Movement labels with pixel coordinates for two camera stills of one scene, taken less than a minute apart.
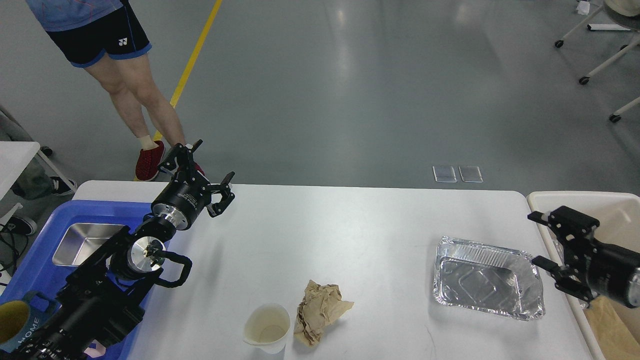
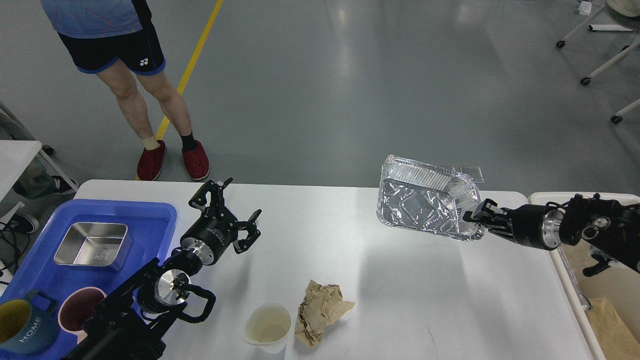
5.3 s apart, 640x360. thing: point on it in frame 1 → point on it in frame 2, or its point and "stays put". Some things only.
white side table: (15, 157) stays put
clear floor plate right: (471, 174) stays put
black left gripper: (182, 199) → (208, 240)
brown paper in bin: (616, 340) stays put
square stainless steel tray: (79, 241) stays put
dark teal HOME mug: (19, 320) stays put
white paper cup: (267, 326) stays put
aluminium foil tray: (489, 278) → (427, 198)
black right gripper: (609, 268) → (538, 225)
